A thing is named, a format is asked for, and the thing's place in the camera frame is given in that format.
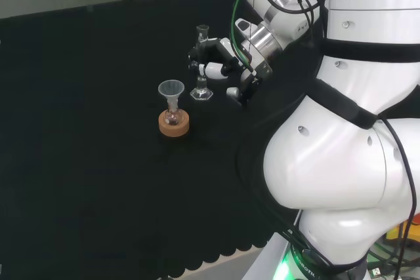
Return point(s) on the small round-bottom glass flask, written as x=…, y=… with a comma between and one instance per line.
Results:
x=173, y=118

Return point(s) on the clear glass graduated cylinder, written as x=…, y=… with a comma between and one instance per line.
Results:
x=201, y=93

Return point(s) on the clear plastic funnel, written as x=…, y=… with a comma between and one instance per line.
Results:
x=170, y=88

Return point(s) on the black scalloped bench cloth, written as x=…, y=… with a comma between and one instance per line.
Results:
x=82, y=162

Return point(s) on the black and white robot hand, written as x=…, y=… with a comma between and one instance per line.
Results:
x=215, y=69

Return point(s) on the yellow stop button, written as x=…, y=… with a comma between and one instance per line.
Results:
x=395, y=232

